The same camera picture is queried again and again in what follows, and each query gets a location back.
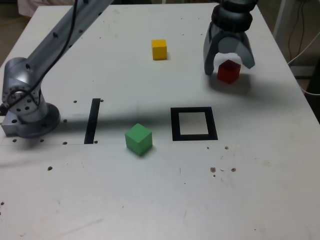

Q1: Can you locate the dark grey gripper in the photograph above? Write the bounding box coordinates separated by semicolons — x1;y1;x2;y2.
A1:
202;21;256;76

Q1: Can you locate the red cube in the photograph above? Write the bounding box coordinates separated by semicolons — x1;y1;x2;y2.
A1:
216;59;242;85

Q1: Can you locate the yellow cube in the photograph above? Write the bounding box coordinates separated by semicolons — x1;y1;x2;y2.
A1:
151;39;168;61

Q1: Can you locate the green cube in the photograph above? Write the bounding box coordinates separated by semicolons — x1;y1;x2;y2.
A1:
124;122;153;158

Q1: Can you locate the black tape square outline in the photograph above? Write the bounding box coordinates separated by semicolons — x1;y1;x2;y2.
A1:
170;106;219;142

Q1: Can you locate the black tape strip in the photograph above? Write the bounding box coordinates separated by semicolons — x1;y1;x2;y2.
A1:
83;98;101;145

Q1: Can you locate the white metal post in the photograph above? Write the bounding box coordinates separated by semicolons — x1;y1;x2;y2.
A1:
272;0;288;43

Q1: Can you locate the thin black cable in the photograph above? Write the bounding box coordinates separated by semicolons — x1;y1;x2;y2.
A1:
297;1;307;55
287;1;302;60

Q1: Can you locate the white cable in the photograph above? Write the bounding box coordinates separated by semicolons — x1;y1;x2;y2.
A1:
287;32;320;66
298;79;320;97

